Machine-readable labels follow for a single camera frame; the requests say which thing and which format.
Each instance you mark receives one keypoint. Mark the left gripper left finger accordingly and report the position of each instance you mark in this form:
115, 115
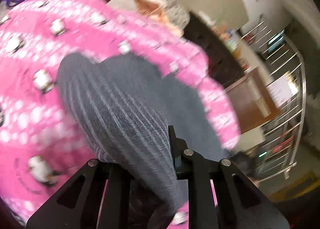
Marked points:
96, 196

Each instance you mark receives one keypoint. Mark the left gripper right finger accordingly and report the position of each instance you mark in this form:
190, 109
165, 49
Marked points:
220, 195

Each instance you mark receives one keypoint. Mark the grey pinstriped suit jacket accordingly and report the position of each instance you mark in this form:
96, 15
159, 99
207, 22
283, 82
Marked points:
125, 107

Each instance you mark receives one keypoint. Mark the pink penguin bedspread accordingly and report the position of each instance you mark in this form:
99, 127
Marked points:
41, 144

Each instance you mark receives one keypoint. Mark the dark carved wooden cabinet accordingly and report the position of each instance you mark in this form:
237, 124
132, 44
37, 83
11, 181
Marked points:
222, 66

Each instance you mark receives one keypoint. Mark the metal drying rack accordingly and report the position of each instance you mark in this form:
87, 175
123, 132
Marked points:
287, 87

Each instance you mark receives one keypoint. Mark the orange fringed cloth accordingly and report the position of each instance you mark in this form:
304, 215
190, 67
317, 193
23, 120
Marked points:
154, 10

